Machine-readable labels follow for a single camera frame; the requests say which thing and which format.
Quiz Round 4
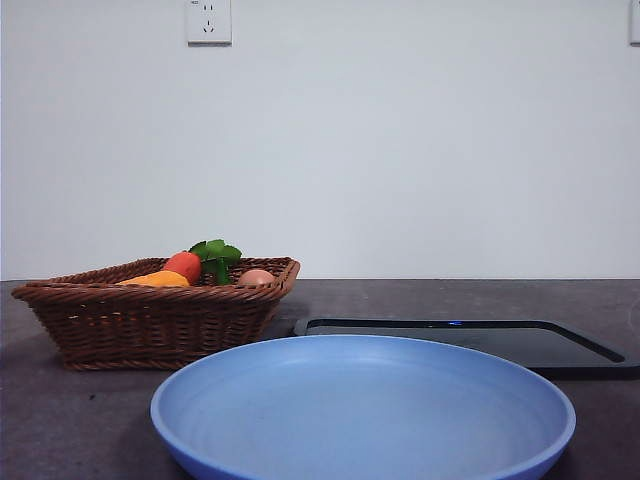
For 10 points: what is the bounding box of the orange carrot with green leaves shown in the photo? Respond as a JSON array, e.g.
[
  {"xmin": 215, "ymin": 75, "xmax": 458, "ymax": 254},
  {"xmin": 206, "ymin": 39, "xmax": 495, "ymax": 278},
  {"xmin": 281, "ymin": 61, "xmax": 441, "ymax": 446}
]
[{"xmin": 163, "ymin": 238, "xmax": 243, "ymax": 287}]

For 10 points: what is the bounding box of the yellow-orange corn cob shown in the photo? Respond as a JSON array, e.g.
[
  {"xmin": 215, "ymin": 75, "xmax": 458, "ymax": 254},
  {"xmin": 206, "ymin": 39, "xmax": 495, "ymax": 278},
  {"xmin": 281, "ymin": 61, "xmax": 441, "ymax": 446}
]
[{"xmin": 115, "ymin": 270, "xmax": 191, "ymax": 289}]

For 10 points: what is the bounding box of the black rectangular tray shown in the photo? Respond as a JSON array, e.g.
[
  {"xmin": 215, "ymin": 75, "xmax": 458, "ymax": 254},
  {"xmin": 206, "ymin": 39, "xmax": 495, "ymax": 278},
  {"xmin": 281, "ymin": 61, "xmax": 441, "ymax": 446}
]
[{"xmin": 293, "ymin": 317, "xmax": 640, "ymax": 381}]

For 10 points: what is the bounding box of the blue round plate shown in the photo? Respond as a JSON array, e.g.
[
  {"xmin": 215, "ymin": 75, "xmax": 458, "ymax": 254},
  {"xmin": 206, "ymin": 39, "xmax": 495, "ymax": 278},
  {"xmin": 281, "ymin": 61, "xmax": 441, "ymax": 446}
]
[{"xmin": 150, "ymin": 334, "xmax": 577, "ymax": 480}]

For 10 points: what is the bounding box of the white wall power socket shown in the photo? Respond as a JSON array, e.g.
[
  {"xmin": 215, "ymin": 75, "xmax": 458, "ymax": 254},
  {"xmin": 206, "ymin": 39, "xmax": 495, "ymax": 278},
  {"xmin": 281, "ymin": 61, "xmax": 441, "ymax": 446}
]
[{"xmin": 187, "ymin": 0, "xmax": 233, "ymax": 48}]

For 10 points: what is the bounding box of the brown woven wicker basket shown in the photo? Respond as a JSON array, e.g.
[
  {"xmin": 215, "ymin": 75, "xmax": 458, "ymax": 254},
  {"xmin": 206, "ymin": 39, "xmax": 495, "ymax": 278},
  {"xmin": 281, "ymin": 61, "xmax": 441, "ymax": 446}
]
[{"xmin": 10, "ymin": 256, "xmax": 302, "ymax": 372}]

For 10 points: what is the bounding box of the brown egg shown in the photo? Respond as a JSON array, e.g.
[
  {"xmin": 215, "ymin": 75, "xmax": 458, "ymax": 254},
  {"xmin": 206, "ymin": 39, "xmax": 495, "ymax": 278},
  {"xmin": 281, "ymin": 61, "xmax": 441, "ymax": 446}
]
[{"xmin": 236, "ymin": 268, "xmax": 277, "ymax": 288}]

